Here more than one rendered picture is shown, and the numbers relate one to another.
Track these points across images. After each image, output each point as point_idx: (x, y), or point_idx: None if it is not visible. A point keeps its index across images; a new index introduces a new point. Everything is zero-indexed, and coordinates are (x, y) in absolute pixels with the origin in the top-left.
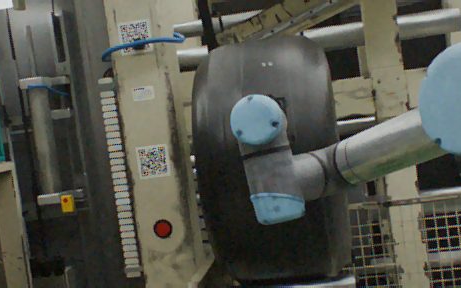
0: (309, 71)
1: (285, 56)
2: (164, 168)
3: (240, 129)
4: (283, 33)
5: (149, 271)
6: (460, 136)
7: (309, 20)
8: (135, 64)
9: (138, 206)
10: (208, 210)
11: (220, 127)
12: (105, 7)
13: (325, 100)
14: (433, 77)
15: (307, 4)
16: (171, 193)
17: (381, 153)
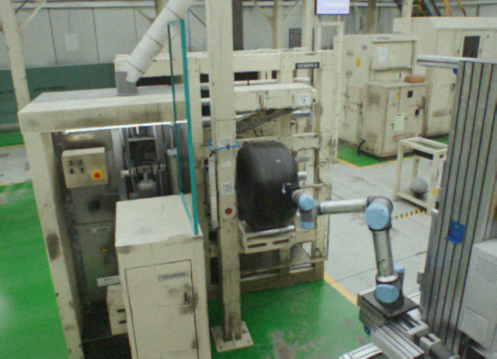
0: (292, 164)
1: (283, 158)
2: (231, 190)
3: (304, 206)
4: (257, 126)
5: (221, 225)
6: (374, 225)
7: (267, 122)
8: (224, 153)
9: (220, 203)
10: (258, 210)
11: (266, 185)
12: (215, 131)
13: (297, 175)
14: (370, 212)
15: (267, 116)
16: (233, 199)
17: (336, 210)
